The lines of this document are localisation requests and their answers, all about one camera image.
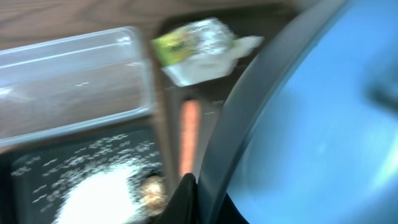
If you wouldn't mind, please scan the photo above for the black plastic tray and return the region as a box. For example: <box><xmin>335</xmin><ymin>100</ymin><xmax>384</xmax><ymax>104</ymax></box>
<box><xmin>0</xmin><ymin>124</ymin><xmax>165</xmax><ymax>224</ymax></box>

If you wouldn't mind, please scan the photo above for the yellow-green snack wrapper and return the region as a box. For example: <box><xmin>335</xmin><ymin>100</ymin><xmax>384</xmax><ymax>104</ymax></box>
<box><xmin>152</xmin><ymin>29</ymin><xmax>195</xmax><ymax>67</ymax></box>

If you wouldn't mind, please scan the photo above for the large blue plate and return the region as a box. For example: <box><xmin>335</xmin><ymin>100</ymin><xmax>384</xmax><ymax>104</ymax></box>
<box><xmin>198</xmin><ymin>0</ymin><xmax>397</xmax><ymax>224</ymax></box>

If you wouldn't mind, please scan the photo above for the crumpled aluminium foil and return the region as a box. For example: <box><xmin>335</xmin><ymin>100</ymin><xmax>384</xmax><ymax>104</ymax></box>
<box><xmin>187</xmin><ymin>17</ymin><xmax>235</xmax><ymax>55</ymax></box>

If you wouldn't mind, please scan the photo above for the orange carrot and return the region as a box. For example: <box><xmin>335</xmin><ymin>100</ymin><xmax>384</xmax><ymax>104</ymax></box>
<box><xmin>178</xmin><ymin>100</ymin><xmax>201</xmax><ymax>177</ymax></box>

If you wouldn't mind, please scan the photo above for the white paper napkin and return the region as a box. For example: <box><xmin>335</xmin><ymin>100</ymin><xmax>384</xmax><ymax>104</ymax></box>
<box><xmin>162</xmin><ymin>36</ymin><xmax>264</xmax><ymax>87</ymax></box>

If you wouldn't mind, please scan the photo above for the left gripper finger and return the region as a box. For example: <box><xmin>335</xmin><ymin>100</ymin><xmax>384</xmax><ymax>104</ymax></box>
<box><xmin>149</xmin><ymin>172</ymin><xmax>249</xmax><ymax>224</ymax></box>

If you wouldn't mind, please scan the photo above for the clear plastic bin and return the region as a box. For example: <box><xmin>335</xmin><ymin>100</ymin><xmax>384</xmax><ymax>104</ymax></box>
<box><xmin>1</xmin><ymin>27</ymin><xmax>155</xmax><ymax>147</ymax></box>

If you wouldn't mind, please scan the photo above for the pile of white rice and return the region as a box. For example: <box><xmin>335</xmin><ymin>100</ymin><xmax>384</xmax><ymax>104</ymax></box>
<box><xmin>11</xmin><ymin>133</ymin><xmax>161</xmax><ymax>224</ymax></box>

